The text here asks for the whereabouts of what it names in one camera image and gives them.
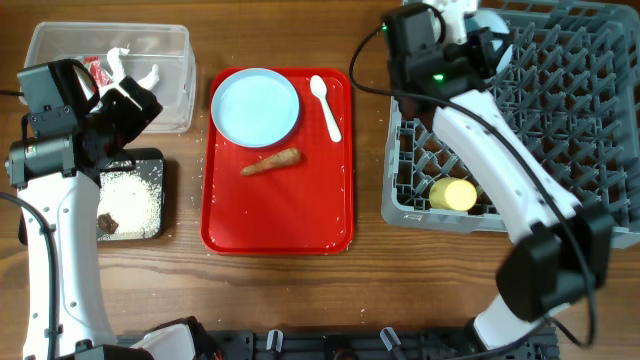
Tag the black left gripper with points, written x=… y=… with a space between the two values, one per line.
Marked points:
x=136 y=122

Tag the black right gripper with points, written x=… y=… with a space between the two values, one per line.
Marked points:
x=485 y=52

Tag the green bowl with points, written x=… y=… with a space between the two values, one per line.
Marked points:
x=488 y=18

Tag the pile of rice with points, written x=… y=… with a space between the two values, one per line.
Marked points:
x=130 y=200

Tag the red snack wrapper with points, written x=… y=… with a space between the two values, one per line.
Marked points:
x=102 y=78

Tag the dark brown food scrap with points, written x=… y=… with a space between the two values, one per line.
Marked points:
x=107 y=223

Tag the white tissue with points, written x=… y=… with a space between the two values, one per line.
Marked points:
x=118 y=63

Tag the yellow plastic cup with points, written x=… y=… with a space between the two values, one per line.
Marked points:
x=453 y=194

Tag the white plastic spoon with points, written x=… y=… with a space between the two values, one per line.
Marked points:
x=319 y=90

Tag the light blue plate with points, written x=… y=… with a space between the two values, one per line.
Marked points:
x=255 y=108

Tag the carrot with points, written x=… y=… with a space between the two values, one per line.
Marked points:
x=285 y=158

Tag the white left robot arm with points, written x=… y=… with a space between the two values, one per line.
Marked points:
x=68 y=138

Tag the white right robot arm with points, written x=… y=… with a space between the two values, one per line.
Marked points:
x=440 y=60

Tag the black waste tray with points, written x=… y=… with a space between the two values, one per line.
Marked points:
x=150 y=165

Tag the grey-blue dishwasher rack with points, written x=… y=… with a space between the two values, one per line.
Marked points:
x=570 y=93

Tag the clear plastic storage box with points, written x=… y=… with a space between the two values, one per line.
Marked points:
x=60 y=40

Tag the red plastic tray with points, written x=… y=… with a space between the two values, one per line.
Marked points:
x=303 y=209

